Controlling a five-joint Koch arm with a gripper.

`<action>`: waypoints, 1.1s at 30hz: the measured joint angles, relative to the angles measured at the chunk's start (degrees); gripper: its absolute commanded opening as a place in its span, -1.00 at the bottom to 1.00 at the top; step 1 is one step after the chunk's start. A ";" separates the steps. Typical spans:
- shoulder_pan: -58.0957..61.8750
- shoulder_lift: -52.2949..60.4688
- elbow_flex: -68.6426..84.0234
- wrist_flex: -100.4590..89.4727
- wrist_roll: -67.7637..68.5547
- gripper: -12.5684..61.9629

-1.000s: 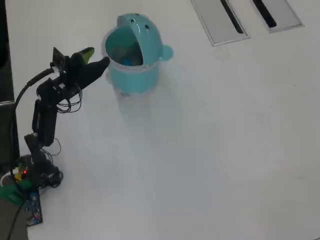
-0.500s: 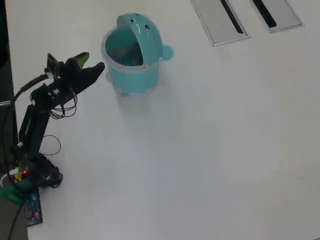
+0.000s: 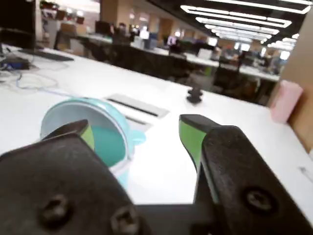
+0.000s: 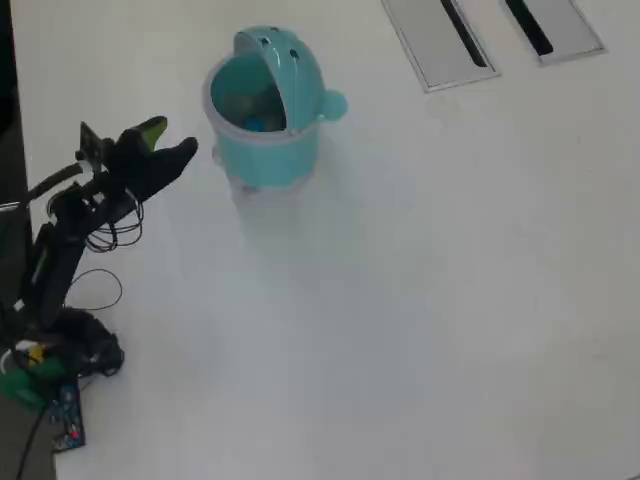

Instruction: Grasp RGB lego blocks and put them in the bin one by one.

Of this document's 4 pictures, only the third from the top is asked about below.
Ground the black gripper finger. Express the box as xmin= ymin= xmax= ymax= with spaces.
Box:
xmin=0 ymin=119 xmax=147 ymax=235
xmin=179 ymin=114 xmax=313 ymax=235

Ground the teal animal-shaped bin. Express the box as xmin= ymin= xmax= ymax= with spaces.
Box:
xmin=40 ymin=97 xmax=147 ymax=194

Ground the pink box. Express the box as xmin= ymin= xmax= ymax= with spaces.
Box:
xmin=270 ymin=80 xmax=304 ymax=123

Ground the small black tabletop stand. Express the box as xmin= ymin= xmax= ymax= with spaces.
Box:
xmin=186 ymin=85 xmax=203 ymax=103

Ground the black office chair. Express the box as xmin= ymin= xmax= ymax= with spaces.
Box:
xmin=212 ymin=58 xmax=242 ymax=95

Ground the long white office desk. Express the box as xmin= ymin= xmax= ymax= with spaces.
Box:
xmin=132 ymin=44 xmax=281 ymax=81

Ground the black keyboard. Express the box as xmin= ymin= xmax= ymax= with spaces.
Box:
xmin=18 ymin=48 xmax=74 ymax=62

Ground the black computer monitor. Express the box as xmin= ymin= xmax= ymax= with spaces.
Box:
xmin=0 ymin=0 xmax=37 ymax=53

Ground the rectangular ceiling light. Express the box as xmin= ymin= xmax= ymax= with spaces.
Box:
xmin=180 ymin=0 xmax=312 ymax=15

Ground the light blue cable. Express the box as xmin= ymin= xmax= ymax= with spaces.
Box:
xmin=15 ymin=72 xmax=73 ymax=96

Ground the blue cable hub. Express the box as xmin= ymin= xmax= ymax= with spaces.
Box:
xmin=1 ymin=57 xmax=31 ymax=71

